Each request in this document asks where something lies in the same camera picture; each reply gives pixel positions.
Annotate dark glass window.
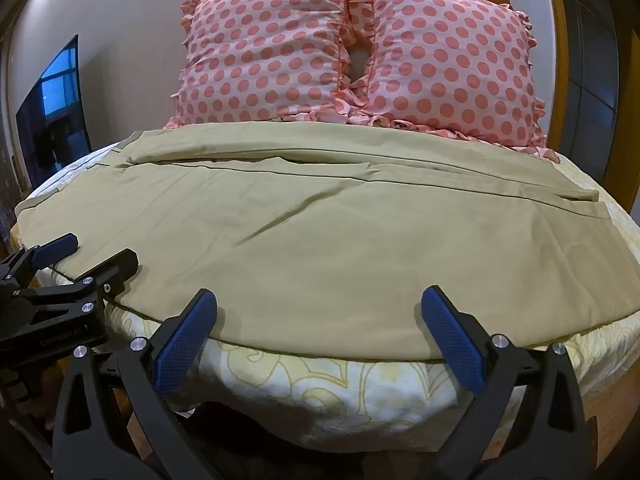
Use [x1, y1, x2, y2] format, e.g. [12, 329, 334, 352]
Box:
[552, 0, 640, 211]

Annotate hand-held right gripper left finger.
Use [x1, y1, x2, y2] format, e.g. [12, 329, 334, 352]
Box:
[52, 288, 219, 480]

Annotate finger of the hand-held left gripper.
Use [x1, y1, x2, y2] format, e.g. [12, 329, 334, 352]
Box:
[0, 233, 81, 295]
[15, 248, 140, 317]

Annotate wooden bed frame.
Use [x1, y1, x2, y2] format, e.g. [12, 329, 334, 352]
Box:
[40, 355, 640, 480]

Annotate black television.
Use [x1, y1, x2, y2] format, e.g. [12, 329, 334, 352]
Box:
[15, 34, 93, 192]

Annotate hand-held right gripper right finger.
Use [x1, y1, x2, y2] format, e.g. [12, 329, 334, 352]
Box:
[420, 285, 587, 480]

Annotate yellow floral bed sheet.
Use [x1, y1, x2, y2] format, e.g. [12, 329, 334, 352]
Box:
[10, 146, 640, 441]

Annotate pink polka dot pillow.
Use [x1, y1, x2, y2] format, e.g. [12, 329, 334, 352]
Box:
[163, 0, 372, 130]
[332, 0, 560, 163]

